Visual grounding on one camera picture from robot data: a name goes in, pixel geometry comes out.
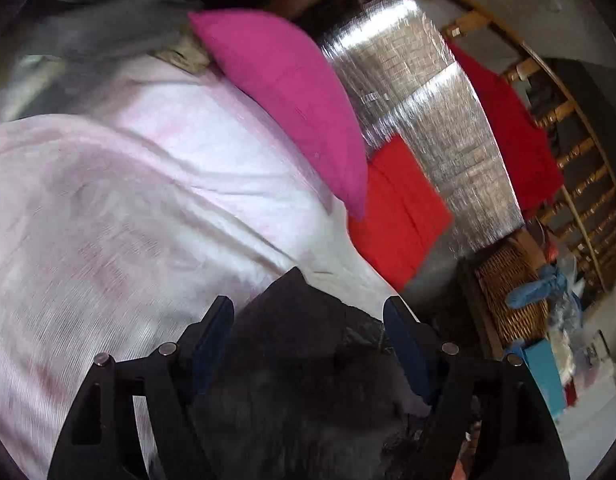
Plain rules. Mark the light blue cloth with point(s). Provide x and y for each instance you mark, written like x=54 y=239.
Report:
x=535 y=287

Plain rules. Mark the red cloth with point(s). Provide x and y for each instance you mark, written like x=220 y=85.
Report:
x=512 y=130

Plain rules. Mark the wooden stair railing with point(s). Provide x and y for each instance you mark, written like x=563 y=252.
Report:
x=572 y=155

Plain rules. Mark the white blanket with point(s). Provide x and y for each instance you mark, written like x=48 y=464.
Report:
x=138 y=200

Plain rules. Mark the wicker basket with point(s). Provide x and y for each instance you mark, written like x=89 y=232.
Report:
x=515 y=290

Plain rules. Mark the pink pillow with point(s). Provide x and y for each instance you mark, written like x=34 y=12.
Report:
x=298 y=95

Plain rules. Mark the grey garment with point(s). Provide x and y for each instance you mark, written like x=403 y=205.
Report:
x=103 y=30

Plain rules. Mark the patterned beige cloth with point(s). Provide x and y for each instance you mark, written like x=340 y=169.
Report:
x=188 y=54

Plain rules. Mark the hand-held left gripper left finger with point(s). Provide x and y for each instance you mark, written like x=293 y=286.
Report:
x=214 y=340

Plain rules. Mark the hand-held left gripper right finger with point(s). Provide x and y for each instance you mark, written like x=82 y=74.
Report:
x=406 y=347

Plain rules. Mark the silver foil insulation panel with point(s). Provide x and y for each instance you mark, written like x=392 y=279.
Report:
x=432 y=125

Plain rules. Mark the red pillow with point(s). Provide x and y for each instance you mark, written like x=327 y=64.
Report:
x=400 y=220

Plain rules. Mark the black quilted jacket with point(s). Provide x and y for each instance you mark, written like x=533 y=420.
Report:
x=308 y=385

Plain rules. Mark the teal cardboard box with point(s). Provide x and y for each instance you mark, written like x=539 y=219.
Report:
x=545 y=375

